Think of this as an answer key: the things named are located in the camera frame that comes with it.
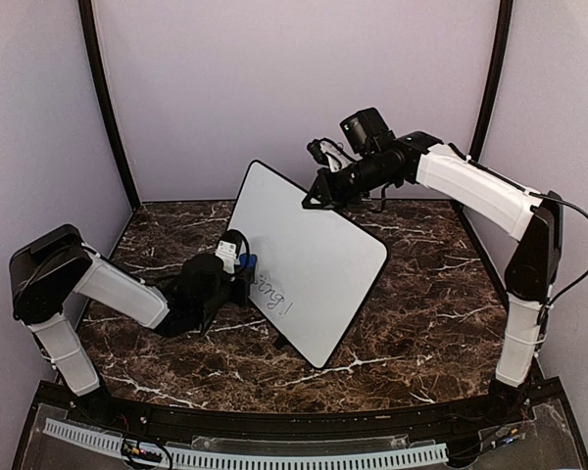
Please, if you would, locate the white slotted cable duct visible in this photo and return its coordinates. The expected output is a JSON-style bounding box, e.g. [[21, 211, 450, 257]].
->
[[43, 418, 448, 469]]

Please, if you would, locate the white whiteboard black frame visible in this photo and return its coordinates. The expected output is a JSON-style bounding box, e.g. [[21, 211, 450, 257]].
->
[[228, 161, 389, 369]]

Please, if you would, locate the black curved front rail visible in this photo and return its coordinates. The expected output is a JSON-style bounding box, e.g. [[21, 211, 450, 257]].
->
[[38, 383, 526, 442]]

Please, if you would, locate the blue whiteboard eraser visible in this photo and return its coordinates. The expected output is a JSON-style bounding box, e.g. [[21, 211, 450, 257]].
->
[[237, 253, 258, 272]]

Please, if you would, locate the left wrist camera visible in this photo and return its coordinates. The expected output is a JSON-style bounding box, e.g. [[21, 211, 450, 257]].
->
[[215, 229, 251, 275]]

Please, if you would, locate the left black frame post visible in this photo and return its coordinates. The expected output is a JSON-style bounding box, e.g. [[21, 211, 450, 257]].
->
[[77, 0, 141, 212]]

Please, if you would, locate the right black frame post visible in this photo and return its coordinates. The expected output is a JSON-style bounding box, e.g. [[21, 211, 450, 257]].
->
[[470, 0, 514, 159]]

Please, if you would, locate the black frame post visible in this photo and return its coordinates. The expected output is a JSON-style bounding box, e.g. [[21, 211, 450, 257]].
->
[[77, 0, 141, 212], [470, 0, 514, 159]]

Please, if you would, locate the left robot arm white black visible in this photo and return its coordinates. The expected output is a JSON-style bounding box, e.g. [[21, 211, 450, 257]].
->
[[9, 224, 258, 427]]

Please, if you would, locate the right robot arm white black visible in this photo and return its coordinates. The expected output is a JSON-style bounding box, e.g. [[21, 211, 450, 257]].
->
[[302, 108, 563, 388]]

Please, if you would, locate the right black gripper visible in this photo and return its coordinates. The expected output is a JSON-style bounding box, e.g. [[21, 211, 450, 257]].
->
[[301, 152, 396, 211]]

